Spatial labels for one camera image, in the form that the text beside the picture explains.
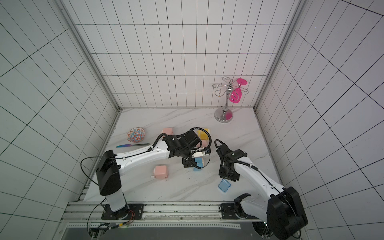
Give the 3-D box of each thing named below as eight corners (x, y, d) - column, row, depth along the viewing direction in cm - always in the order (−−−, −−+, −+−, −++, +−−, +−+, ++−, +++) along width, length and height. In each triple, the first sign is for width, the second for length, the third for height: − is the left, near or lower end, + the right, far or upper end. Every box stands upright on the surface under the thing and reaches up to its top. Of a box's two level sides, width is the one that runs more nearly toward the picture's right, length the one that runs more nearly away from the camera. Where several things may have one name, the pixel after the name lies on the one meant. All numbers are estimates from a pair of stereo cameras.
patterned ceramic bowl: (127, 143, 101) (124, 139, 97) (131, 131, 108) (129, 127, 103) (144, 143, 101) (141, 139, 97) (147, 131, 108) (145, 127, 103)
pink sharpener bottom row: (156, 178, 85) (153, 174, 80) (157, 169, 89) (155, 165, 83) (167, 178, 85) (165, 174, 80) (168, 169, 89) (166, 165, 83)
